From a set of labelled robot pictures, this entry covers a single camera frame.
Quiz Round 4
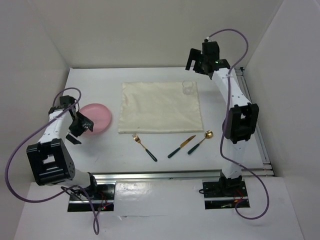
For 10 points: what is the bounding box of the pink plastic plate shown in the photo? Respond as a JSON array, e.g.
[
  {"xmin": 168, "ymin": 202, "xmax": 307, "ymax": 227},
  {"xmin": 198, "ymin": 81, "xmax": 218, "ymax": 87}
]
[{"xmin": 79, "ymin": 103, "xmax": 112, "ymax": 136}]

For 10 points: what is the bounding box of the clear plastic cup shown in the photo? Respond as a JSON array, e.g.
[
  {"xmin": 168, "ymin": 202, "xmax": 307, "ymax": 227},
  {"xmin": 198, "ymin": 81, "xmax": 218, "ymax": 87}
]
[{"xmin": 182, "ymin": 80, "xmax": 194, "ymax": 95}]

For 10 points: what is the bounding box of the gold fork green handle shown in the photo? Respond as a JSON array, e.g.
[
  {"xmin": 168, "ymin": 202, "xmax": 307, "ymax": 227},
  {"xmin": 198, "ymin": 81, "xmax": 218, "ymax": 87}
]
[{"xmin": 132, "ymin": 133, "xmax": 158, "ymax": 162}]

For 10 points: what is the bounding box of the cream cloth placemat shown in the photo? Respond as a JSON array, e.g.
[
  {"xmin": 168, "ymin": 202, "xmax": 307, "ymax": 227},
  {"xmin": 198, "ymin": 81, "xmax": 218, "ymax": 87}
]
[{"xmin": 118, "ymin": 81, "xmax": 204, "ymax": 134}]

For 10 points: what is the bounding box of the gold spoon green handle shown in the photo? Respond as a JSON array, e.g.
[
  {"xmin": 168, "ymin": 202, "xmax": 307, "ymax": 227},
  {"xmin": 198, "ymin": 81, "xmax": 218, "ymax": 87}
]
[{"xmin": 187, "ymin": 130, "xmax": 214, "ymax": 155}]

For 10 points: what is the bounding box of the gold knife green handle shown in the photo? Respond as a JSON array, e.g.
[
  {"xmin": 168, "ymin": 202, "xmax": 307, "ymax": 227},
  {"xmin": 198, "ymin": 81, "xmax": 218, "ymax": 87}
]
[{"xmin": 167, "ymin": 135, "xmax": 196, "ymax": 159}]

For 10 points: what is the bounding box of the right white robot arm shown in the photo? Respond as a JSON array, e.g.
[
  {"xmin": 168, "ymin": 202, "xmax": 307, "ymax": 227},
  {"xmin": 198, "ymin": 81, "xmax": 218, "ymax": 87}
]
[{"xmin": 185, "ymin": 38, "xmax": 259, "ymax": 196}]

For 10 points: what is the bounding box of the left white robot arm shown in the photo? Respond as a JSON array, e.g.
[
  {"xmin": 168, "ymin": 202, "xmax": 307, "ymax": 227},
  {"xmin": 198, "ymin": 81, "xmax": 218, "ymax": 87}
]
[{"xmin": 26, "ymin": 95, "xmax": 99, "ymax": 200}]

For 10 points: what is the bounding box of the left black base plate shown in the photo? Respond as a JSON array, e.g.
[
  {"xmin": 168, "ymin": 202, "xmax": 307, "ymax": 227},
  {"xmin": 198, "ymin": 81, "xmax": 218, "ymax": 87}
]
[{"xmin": 67, "ymin": 183, "xmax": 116, "ymax": 213}]

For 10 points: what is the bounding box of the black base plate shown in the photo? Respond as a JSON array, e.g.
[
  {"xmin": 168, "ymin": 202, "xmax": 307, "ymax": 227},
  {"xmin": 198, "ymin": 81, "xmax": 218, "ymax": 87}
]
[
  {"xmin": 67, "ymin": 183, "xmax": 116, "ymax": 213},
  {"xmin": 198, "ymin": 181, "xmax": 250, "ymax": 210}
]

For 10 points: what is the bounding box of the aluminium front rail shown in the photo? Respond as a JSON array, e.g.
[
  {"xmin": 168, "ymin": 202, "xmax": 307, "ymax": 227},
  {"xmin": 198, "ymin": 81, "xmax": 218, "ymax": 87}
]
[{"xmin": 92, "ymin": 170, "xmax": 221, "ymax": 182}]

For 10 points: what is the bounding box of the aluminium side rail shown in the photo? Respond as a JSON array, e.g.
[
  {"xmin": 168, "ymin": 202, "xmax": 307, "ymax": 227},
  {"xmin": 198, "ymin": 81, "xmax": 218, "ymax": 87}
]
[{"xmin": 235, "ymin": 67, "xmax": 275, "ymax": 177}]

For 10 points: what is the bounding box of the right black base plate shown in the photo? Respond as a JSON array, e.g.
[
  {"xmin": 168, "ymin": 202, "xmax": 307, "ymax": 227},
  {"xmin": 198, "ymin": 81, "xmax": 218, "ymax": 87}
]
[{"xmin": 198, "ymin": 181, "xmax": 250, "ymax": 210}]

